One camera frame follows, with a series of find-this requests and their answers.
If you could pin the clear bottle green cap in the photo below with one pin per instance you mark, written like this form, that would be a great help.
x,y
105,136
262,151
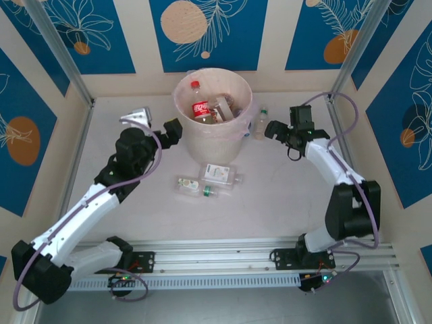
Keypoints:
x,y
260,123

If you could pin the clear bottle blue label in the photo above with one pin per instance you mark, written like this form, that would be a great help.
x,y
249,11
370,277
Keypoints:
x,y
249,127

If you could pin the cola bottle red label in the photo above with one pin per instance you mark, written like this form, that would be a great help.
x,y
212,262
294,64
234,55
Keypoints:
x,y
200,109

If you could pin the clear bottle green band label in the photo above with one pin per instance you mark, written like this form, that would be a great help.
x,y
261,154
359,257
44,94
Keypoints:
x,y
207,192

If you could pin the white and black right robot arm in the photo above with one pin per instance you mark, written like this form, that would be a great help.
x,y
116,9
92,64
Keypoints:
x,y
354,212

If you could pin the pink plastic bin liner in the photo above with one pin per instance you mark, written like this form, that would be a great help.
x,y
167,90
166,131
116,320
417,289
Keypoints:
x,y
248,118

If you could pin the cream plastic waste bin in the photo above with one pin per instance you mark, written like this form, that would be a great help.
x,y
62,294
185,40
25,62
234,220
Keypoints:
x,y
212,145

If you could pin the black mounting plate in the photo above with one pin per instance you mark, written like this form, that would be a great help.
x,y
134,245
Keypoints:
x,y
285,260
145,261

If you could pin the circuit board with LEDs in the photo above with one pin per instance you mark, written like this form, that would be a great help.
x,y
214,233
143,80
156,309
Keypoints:
x,y
122,279
317,281

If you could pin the grey metal sheet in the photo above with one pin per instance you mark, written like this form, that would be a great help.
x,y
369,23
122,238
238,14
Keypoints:
x,y
216,310

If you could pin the aluminium side rail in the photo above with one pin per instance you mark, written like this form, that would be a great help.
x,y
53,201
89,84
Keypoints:
x,y
78,152
335,114

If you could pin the aluminium frame post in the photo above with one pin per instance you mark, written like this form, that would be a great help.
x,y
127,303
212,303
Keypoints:
x,y
401,303
28,318
57,44
357,44

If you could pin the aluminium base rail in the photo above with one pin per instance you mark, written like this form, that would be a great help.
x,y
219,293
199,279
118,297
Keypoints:
x,y
216,256

